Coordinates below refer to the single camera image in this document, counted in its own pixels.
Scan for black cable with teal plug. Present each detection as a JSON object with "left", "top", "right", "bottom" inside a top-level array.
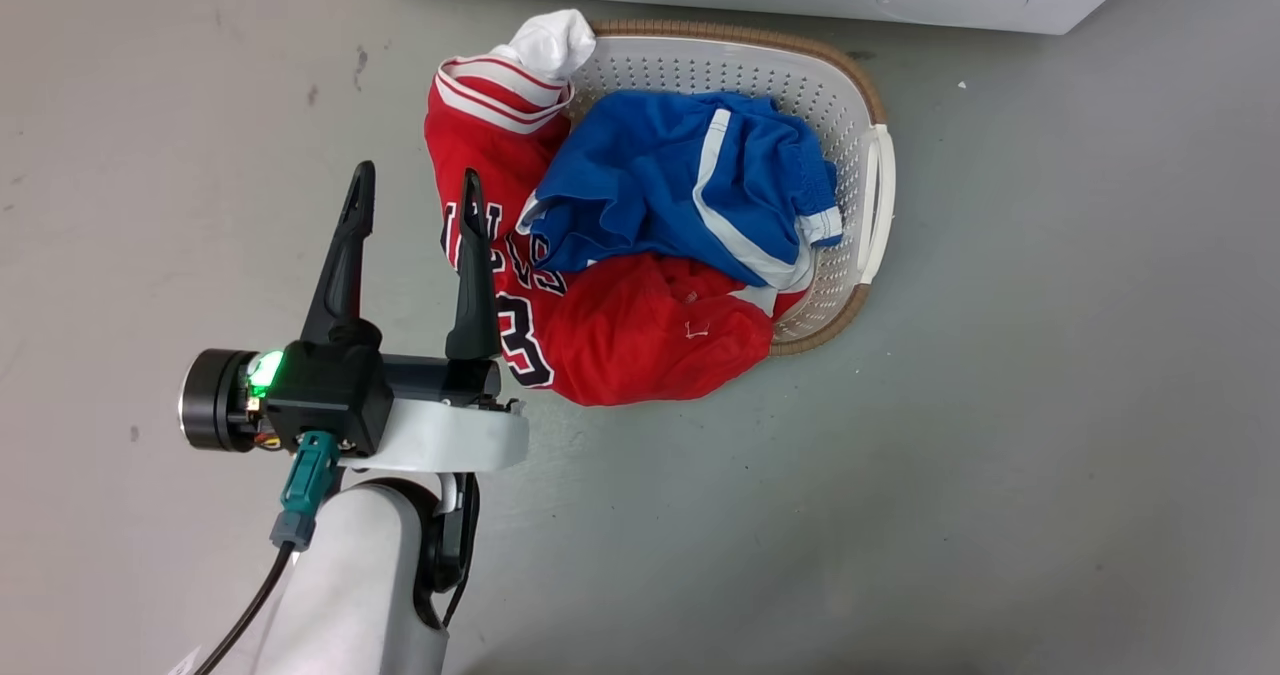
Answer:
[{"left": 193, "top": 431, "right": 343, "bottom": 675}]

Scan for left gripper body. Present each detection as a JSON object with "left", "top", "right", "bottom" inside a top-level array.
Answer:
[{"left": 178, "top": 348, "right": 530, "bottom": 474}]

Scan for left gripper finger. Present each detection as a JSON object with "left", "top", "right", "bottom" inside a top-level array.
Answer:
[
  {"left": 444, "top": 169, "right": 503, "bottom": 362},
  {"left": 299, "top": 161, "right": 384, "bottom": 349}
]

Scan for white cloth garment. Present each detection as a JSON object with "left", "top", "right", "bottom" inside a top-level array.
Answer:
[{"left": 489, "top": 9, "right": 598, "bottom": 84}]

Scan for white perforated laundry basket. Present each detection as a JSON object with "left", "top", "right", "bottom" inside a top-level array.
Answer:
[{"left": 560, "top": 19, "right": 897, "bottom": 358}]

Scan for round white filter cover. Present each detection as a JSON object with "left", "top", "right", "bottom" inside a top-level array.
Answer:
[{"left": 877, "top": 0, "right": 1030, "bottom": 27}]

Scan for red basketball jersey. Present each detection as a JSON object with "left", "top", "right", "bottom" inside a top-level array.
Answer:
[{"left": 424, "top": 54, "right": 811, "bottom": 408}]

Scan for blue shorts with white stripe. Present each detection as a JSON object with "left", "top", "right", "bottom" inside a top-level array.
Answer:
[{"left": 516, "top": 90, "right": 845, "bottom": 294}]

